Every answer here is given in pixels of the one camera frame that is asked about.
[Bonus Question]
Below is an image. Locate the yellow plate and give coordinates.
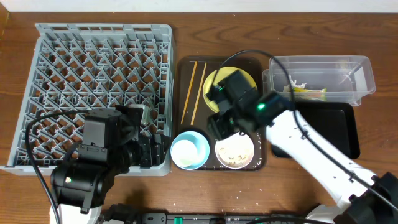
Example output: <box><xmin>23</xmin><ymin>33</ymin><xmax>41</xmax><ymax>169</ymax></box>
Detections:
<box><xmin>202</xmin><ymin>66</ymin><xmax>258</xmax><ymax>114</ymax></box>

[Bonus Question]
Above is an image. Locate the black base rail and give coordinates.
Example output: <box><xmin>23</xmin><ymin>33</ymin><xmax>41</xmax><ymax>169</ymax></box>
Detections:
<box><xmin>96</xmin><ymin>203</ymin><xmax>340</xmax><ymax>224</ymax></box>

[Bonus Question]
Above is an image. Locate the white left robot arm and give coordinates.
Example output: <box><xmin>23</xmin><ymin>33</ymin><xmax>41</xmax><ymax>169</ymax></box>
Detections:
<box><xmin>50</xmin><ymin>106</ymin><xmax>170</xmax><ymax>223</ymax></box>

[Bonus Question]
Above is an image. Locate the white paper napkin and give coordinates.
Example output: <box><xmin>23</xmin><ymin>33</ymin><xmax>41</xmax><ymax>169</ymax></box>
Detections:
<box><xmin>283</xmin><ymin>75</ymin><xmax>307</xmax><ymax>92</ymax></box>

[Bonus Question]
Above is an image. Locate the black plastic bin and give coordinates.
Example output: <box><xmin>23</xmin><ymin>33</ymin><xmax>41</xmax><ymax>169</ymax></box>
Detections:
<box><xmin>269</xmin><ymin>101</ymin><xmax>361</xmax><ymax>160</ymax></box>

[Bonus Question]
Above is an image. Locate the white bowl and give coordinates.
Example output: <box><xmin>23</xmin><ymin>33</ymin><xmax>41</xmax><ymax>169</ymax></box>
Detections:
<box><xmin>215</xmin><ymin>133</ymin><xmax>255</xmax><ymax>169</ymax></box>

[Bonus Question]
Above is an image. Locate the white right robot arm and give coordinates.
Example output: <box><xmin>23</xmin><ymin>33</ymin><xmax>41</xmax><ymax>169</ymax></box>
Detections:
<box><xmin>206</xmin><ymin>70</ymin><xmax>397</xmax><ymax>223</ymax></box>

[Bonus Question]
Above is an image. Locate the clear plastic bin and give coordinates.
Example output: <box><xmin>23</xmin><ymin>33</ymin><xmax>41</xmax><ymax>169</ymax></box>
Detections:
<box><xmin>262</xmin><ymin>55</ymin><xmax>376</xmax><ymax>106</ymax></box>

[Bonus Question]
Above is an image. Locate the light blue bowl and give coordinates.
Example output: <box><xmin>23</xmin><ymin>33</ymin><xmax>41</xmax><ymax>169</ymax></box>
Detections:
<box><xmin>170</xmin><ymin>131</ymin><xmax>210</xmax><ymax>170</ymax></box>

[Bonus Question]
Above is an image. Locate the green vegetable scrap wrapper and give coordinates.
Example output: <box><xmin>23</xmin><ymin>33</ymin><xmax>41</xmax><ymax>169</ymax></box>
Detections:
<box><xmin>294</xmin><ymin>87</ymin><xmax>326</xmax><ymax>101</ymax></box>

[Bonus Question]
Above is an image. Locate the dark brown serving tray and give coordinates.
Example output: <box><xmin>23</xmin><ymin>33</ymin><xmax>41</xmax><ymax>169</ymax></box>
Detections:
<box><xmin>173</xmin><ymin>56</ymin><xmax>267</xmax><ymax>172</ymax></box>

